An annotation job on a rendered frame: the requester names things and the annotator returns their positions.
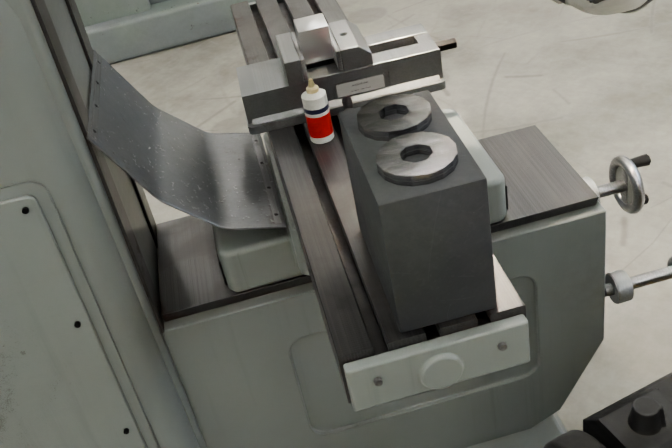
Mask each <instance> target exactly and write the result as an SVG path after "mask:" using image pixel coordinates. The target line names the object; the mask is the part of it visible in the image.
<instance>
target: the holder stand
mask: <svg viewBox="0 0 672 448"><path fill-rule="evenodd" d="M338 116H339V122H340V127H341V132H342V137H343V143H344V148H345V153H346V158H347V163H348V169H349V174H350V179H351V184H352V190H353V195H354V200H355V205H356V210H357V216H358V221H359V226H360V230H361V232H362V235H363V237H364V240H365V243H366V245H367V248H368V251H369V253H370V256H371V259H372V261H373V264H374V266H375V269H376V272H377V274H378V277H379V280H380V282H381V285H382V287H383V290H384V293H385V295H386V298H387V301H388V303H389V306H390V309H391V311H392V314H393V316H394V319H395V322H396V324H397V327H398V330H399V331H400V332H401V333H403V332H407V331H411V330H415V329H418V328H422V327H426V326H430V325H433V324H437V323H441V322H445V321H449V320H452V319H456V318H460V317H464V316H467V315H471V314H475V313H479V312H482V311H486V310H490V309H494V308H496V307H497V299H496V286H495V274H494V261H493V249H492V236H491V224H490V211H489V199H488V186H487V178H486V177H485V175H484V174H483V172H482V171H481V169H480V168H479V166H478V165H477V163H476V162H475V160H474V158H473V157H472V155H471V154H470V152H469V151H468V149H467V148H466V146H465V145H464V143H463V142H462V140H461V139H460V137H459V136H458V134H457V133H456V131H455V130H454V128H453V127H452V125H451V124H450V122H449V121H448V119H447V118H446V116H445V114H444V113H443V111H442V110H441V108H440V107H439V105H438V104H437V102H436V101H435V99H434V98H433V96H432V95H431V93H430V92H429V91H428V90H426V91H422V92H417V93H413V94H393V95H386V96H382V97H380V98H377V99H374V100H371V101H370V102H368V103H367V104H365V105H364V106H361V107H357V108H353V109H348V110H344V111H340V112H339V114H338Z"/></svg>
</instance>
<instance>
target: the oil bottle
mask: <svg viewBox="0 0 672 448"><path fill-rule="evenodd" d="M301 98H302V103H303V108H304V112H305V117H306V122H307V126H308V131H309V135H310V140H311V141H312V142H313V143H316V144H324V143H327V142H329V141H331V140H332V139H333V138H334V130H333V125H332V120H331V115H330V110H329V105H328V100H327V95H326V91H325V90H324V89H321V88H319V87H318V85H315V84H314V82H313V80H312V78H310V79H309V82H308V86H307V87H306V91H305V92H304V93H302V95H301Z"/></svg>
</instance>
